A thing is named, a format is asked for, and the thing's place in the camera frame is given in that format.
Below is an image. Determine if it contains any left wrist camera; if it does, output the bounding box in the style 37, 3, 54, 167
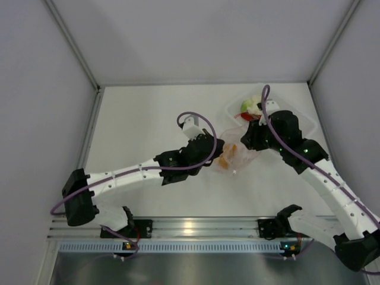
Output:
180, 115, 204, 140

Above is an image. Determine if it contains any left aluminium corner post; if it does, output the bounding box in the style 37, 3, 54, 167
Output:
44, 0, 102, 90

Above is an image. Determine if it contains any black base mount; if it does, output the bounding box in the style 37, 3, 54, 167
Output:
257, 218, 296, 240
117, 218, 153, 239

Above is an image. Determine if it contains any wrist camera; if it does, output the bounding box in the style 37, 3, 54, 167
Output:
180, 115, 204, 140
259, 100, 280, 126

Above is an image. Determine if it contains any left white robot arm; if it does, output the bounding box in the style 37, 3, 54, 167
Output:
62, 134, 224, 237

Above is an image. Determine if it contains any red toy lobster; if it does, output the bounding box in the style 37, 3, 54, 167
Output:
234, 112, 261, 122

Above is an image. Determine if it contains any white perforated plastic basket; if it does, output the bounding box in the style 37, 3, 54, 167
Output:
224, 83, 318, 138

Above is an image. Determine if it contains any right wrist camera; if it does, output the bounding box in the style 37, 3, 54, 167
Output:
259, 100, 280, 126

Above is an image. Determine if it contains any orange toy food piece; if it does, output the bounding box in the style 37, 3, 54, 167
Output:
217, 143, 237, 170

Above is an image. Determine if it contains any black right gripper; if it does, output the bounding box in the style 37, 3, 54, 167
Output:
241, 117, 285, 153

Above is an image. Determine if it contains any white toy cauliflower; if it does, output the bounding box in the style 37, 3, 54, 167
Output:
240, 94, 262, 116

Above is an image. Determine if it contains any clear zip top bag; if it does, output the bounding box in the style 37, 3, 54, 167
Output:
211, 125, 261, 175

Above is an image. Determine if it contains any white slotted cable duct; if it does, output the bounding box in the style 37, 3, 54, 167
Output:
59, 240, 299, 254

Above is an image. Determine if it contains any right aluminium corner post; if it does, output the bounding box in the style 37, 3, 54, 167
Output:
307, 0, 363, 88

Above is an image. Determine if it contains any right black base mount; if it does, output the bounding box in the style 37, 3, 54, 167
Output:
257, 218, 296, 240

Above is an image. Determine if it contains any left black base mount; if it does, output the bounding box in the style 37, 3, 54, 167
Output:
117, 218, 153, 239

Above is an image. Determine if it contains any aluminium mounting rail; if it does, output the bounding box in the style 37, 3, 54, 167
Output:
47, 217, 265, 240

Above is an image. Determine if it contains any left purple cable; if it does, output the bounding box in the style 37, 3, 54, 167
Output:
49, 112, 217, 216

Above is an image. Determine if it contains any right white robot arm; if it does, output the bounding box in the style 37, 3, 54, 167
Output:
240, 110, 379, 271

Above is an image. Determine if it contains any aluminium corner post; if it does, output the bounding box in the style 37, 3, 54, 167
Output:
44, 0, 102, 90
307, 0, 363, 88

